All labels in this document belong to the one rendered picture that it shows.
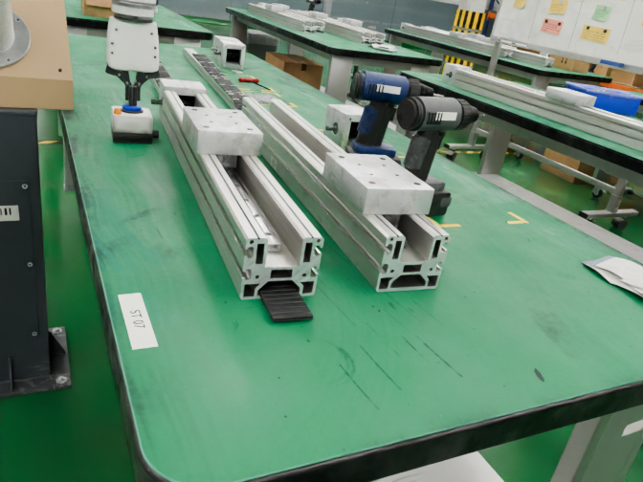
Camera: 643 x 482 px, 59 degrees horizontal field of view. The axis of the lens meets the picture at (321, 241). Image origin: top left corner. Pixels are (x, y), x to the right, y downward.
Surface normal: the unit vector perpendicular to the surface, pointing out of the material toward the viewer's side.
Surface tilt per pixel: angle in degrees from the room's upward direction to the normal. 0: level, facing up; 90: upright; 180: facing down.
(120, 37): 89
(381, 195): 90
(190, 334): 0
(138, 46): 91
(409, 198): 90
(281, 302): 0
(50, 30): 42
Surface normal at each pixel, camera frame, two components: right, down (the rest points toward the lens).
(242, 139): 0.35, 0.44
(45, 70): 0.41, -0.38
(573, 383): 0.15, -0.90
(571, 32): -0.89, 0.05
